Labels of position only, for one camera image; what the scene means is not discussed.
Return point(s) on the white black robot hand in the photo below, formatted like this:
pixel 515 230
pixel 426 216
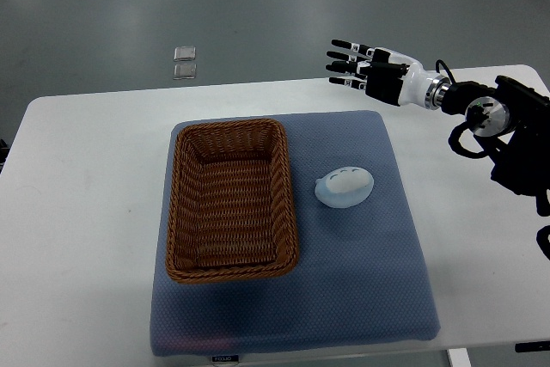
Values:
pixel 387 76

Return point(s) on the light blue plush toy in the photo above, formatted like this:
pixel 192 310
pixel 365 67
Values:
pixel 344 187

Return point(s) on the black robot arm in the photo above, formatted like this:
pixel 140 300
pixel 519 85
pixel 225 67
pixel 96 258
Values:
pixel 508 124

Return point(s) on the brown wicker basket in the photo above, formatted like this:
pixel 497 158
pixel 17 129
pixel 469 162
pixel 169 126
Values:
pixel 231 213

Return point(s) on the blue fabric cushion mat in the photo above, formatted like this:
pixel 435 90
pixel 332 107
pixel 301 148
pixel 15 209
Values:
pixel 360 278

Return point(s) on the upper silver floor plate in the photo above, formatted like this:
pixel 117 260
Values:
pixel 184 53

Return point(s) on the white table leg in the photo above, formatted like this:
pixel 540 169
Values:
pixel 459 357

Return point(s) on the black object at right edge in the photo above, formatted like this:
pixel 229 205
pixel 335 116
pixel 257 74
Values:
pixel 538 346

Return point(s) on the black object at edge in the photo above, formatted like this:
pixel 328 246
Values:
pixel 538 346
pixel 4 151

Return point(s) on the black cushion label tag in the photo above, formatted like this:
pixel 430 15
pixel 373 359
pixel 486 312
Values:
pixel 225 359

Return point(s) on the black object at left edge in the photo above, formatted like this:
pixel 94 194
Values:
pixel 4 151

